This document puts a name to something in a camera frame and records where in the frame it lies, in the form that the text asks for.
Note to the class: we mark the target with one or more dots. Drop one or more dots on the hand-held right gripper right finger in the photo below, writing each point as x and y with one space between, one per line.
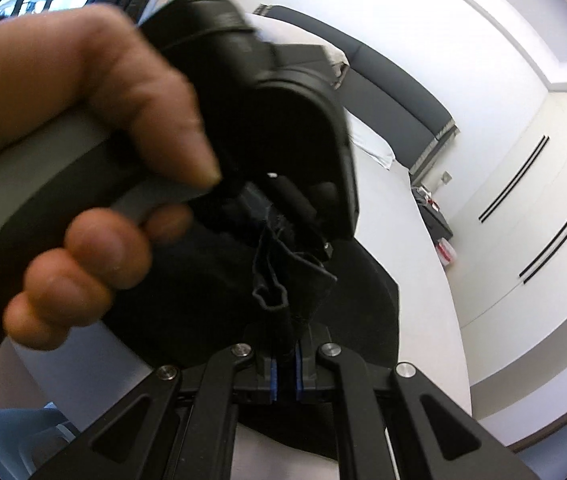
298 377

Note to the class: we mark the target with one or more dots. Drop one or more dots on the white pillow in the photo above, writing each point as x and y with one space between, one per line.
371 142

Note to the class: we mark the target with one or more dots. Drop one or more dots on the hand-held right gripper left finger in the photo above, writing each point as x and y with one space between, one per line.
274 380

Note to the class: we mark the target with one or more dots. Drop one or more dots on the person's left hand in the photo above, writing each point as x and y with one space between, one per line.
103 70

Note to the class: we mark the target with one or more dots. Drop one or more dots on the wall socket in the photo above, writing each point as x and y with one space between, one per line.
446 177

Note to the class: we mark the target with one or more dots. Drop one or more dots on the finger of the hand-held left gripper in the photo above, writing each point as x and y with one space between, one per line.
251 202
298 210

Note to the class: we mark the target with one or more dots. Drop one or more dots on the grey-blue plastic stool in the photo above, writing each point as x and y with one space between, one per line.
8 440

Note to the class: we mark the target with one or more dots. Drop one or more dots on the grey upholstered headboard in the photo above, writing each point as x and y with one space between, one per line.
393 90

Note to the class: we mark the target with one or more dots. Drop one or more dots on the white striped bucket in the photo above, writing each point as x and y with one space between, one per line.
446 252

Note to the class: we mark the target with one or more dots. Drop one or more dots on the white wardrobe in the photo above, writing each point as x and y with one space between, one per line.
538 210

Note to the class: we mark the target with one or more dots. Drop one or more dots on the black pants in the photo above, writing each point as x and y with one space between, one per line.
188 285

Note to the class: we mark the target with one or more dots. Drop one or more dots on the dark grey nightstand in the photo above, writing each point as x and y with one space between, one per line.
436 215

